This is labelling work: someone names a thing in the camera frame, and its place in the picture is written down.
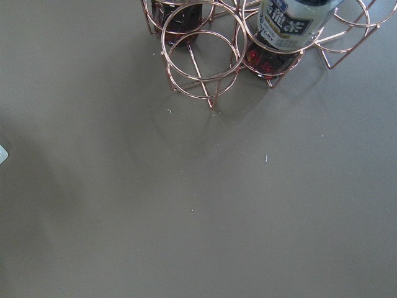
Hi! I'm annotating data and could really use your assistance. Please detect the sauce bottle middle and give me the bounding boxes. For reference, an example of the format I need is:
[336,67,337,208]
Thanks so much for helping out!
[151,1,203,45]

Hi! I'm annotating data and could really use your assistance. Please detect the sauce bottle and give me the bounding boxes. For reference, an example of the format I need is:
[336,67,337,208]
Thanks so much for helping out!
[151,1,203,45]
[245,1,342,79]

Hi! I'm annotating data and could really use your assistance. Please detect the sauce bottle front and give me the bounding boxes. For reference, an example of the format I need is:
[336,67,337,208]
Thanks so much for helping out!
[245,1,342,79]

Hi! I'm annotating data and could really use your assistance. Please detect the copper wire bottle rack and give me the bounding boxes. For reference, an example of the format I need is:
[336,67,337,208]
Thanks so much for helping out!
[141,1,396,114]

